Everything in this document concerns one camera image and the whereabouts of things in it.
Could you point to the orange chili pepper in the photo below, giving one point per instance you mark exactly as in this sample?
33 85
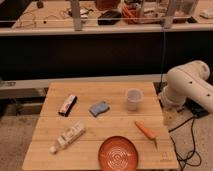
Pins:
147 132

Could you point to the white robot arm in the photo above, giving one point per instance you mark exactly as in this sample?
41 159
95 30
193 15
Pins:
188 81

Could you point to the blue sponge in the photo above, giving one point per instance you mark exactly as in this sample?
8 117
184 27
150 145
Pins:
99 108

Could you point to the orange ridged plate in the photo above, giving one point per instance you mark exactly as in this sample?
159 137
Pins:
118 153

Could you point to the black pouch on bench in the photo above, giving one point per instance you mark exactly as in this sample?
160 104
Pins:
110 17

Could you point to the orange tool on bench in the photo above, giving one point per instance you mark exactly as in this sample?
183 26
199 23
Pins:
129 16

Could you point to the grey metal post left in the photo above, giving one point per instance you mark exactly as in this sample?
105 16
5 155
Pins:
75 8

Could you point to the grey metal post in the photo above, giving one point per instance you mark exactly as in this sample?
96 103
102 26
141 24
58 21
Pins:
75 8
168 19

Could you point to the grey metal post right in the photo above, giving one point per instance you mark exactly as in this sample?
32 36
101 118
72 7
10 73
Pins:
168 19

